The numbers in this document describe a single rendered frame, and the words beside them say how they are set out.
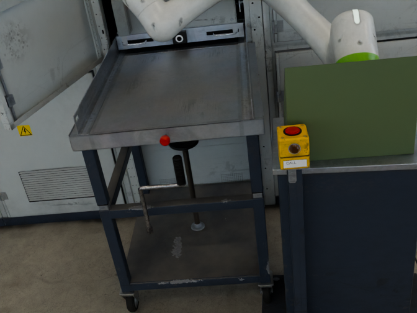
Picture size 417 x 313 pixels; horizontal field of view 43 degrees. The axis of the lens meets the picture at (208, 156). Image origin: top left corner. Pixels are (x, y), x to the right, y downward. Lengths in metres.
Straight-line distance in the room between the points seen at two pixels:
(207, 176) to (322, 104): 1.16
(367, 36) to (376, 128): 0.28
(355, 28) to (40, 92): 1.13
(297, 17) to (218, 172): 0.96
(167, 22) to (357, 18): 0.57
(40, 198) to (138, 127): 1.19
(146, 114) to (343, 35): 0.67
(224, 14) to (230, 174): 0.76
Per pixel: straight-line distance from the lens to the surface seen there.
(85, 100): 1.84
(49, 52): 2.10
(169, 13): 1.72
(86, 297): 2.40
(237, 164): 2.53
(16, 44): 1.97
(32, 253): 2.73
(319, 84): 1.49
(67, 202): 2.76
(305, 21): 1.89
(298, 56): 2.29
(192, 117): 1.71
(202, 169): 2.55
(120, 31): 2.22
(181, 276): 2.11
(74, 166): 2.62
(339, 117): 1.55
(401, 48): 2.37
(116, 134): 1.71
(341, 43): 1.67
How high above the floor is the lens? 1.62
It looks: 31 degrees down
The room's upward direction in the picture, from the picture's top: 8 degrees counter-clockwise
